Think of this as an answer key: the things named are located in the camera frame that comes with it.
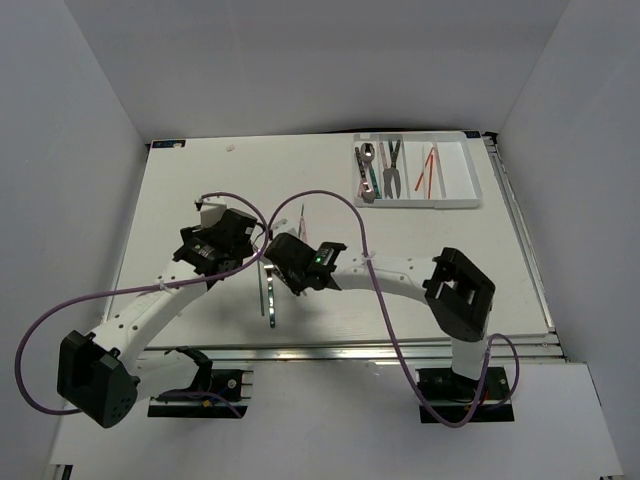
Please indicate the white divided utensil tray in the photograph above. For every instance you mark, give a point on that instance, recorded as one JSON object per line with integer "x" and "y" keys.
{"x": 419, "y": 170}

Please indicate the orange chopstick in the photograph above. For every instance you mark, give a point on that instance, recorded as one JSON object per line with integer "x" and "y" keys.
{"x": 427, "y": 164}
{"x": 430, "y": 171}

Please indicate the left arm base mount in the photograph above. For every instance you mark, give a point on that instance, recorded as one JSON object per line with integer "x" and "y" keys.
{"x": 214, "y": 392}

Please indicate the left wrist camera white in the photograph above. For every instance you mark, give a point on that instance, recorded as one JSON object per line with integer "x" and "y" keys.
{"x": 211, "y": 210}

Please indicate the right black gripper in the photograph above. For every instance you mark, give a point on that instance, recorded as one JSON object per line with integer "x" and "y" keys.
{"x": 294, "y": 285}

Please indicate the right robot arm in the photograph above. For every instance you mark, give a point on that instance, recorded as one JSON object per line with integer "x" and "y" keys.
{"x": 458, "y": 293}

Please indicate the teal handled spoon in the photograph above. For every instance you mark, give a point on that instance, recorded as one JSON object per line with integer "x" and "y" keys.
{"x": 368, "y": 155}

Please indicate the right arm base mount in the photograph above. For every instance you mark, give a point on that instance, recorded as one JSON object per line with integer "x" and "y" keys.
{"x": 451, "y": 397}

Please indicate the teal handled knife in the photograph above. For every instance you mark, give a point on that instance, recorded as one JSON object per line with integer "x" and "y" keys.
{"x": 394, "y": 175}

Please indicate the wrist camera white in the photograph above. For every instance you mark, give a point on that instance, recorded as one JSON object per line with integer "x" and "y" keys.
{"x": 211, "y": 210}
{"x": 281, "y": 226}

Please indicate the pink handled fork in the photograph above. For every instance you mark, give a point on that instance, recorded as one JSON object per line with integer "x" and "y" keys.
{"x": 302, "y": 230}

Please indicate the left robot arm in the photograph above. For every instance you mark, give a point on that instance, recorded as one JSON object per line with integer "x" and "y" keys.
{"x": 105, "y": 372}

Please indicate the teal handled fork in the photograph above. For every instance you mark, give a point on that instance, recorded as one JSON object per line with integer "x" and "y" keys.
{"x": 269, "y": 271}

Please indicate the dark handled spoon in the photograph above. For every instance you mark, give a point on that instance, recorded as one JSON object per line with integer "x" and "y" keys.
{"x": 360, "y": 164}

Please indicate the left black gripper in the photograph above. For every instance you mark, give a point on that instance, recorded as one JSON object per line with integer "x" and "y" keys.
{"x": 197, "y": 232}

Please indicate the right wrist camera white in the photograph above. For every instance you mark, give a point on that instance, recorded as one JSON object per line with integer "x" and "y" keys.
{"x": 281, "y": 226}

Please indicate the pink handled spoon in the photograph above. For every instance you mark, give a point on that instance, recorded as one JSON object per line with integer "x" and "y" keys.
{"x": 366, "y": 192}

